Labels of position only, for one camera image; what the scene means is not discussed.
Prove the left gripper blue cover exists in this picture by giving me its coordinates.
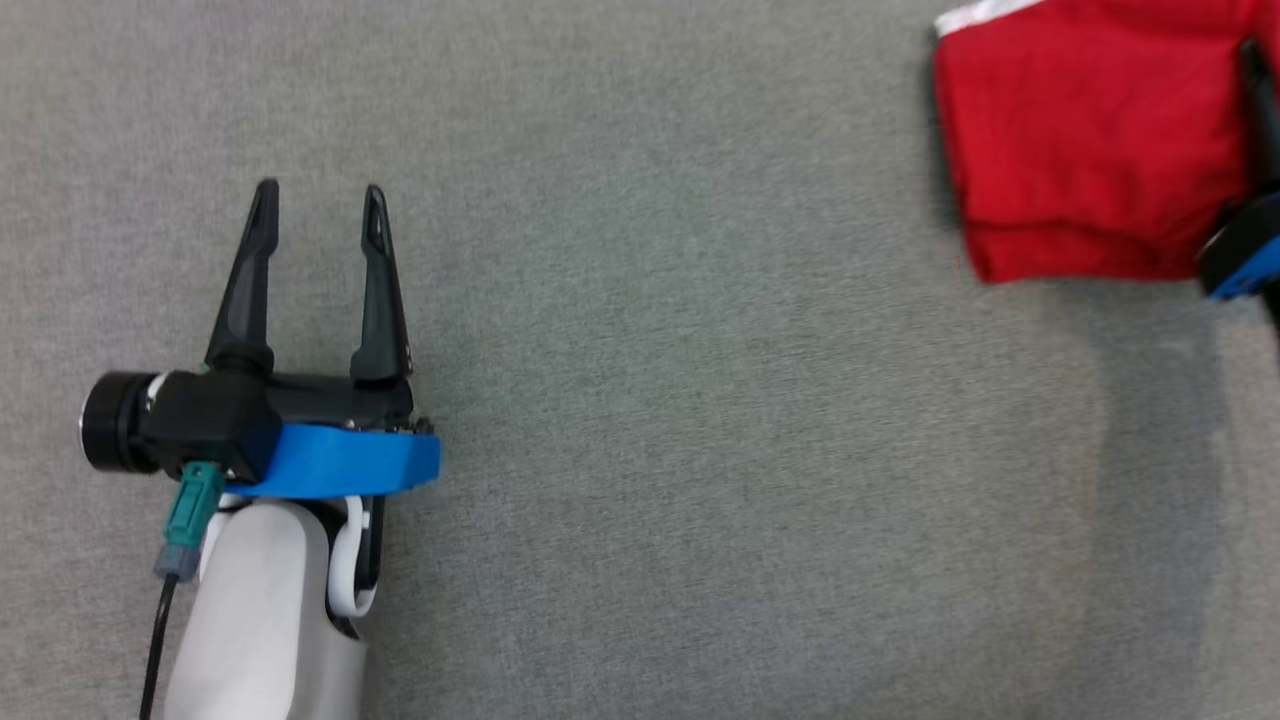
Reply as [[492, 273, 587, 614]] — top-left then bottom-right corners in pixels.
[[80, 178, 443, 499]]

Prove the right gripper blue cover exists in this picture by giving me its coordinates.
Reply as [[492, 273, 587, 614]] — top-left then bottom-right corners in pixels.
[[1198, 38, 1280, 341]]

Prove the red shorts white waistband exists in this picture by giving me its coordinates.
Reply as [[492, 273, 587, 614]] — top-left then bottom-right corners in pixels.
[[932, 0, 1280, 286]]

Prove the black left cable teal connector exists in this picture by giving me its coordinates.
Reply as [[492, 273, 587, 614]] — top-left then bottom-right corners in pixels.
[[138, 460, 229, 720]]

